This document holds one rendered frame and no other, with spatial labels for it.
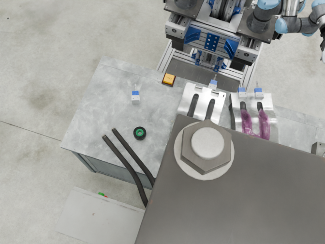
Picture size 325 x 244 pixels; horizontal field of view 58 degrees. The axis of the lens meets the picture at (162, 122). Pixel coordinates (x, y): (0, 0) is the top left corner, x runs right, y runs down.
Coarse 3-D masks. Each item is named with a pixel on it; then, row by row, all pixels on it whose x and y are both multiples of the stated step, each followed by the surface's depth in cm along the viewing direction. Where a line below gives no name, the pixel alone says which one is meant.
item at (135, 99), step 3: (135, 84) 193; (135, 87) 192; (135, 90) 192; (132, 93) 190; (135, 93) 190; (138, 93) 190; (132, 96) 187; (135, 96) 188; (138, 96) 188; (132, 99) 187; (135, 99) 187; (138, 99) 187; (132, 102) 189; (135, 102) 189; (138, 102) 190
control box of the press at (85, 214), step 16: (80, 192) 105; (64, 208) 102; (80, 208) 103; (96, 208) 103; (112, 208) 103; (128, 208) 103; (64, 224) 101; (80, 224) 101; (96, 224) 101; (112, 224) 101; (128, 224) 101; (80, 240) 99; (96, 240) 99; (112, 240) 99; (128, 240) 99
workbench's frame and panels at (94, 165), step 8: (80, 160) 216; (88, 160) 209; (96, 160) 200; (88, 168) 242; (96, 168) 234; (104, 168) 221; (112, 168) 210; (120, 168) 200; (112, 176) 243; (120, 176) 231; (128, 176) 219; (144, 176) 198; (144, 184) 231
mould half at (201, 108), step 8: (192, 88) 186; (208, 88) 187; (184, 96) 184; (200, 96) 184; (208, 96) 184; (224, 96) 185; (184, 104) 183; (200, 104) 183; (216, 104) 183; (184, 112) 181; (200, 112) 181; (216, 112) 181; (216, 120) 179
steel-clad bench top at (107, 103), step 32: (128, 64) 202; (96, 96) 193; (128, 96) 193; (160, 96) 194; (96, 128) 185; (128, 128) 185; (160, 128) 186; (288, 128) 187; (320, 128) 187; (128, 160) 178; (160, 160) 178
